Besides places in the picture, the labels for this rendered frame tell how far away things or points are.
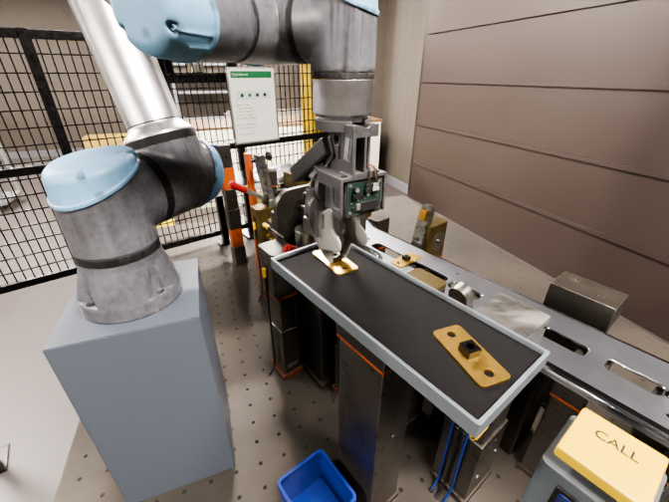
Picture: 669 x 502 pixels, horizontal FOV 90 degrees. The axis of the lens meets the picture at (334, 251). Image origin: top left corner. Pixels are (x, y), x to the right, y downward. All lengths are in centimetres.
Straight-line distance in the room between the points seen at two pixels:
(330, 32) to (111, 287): 44
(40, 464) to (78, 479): 107
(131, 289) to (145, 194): 14
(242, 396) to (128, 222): 57
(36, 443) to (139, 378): 151
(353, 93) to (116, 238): 37
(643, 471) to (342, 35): 46
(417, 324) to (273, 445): 53
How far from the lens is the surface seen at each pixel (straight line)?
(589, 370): 71
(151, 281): 59
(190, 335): 58
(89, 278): 59
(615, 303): 86
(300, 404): 92
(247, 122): 164
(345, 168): 42
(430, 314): 44
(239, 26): 39
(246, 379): 99
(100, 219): 54
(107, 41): 66
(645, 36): 283
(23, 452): 213
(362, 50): 42
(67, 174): 54
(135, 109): 64
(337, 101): 41
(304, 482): 79
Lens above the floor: 143
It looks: 28 degrees down
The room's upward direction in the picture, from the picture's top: straight up
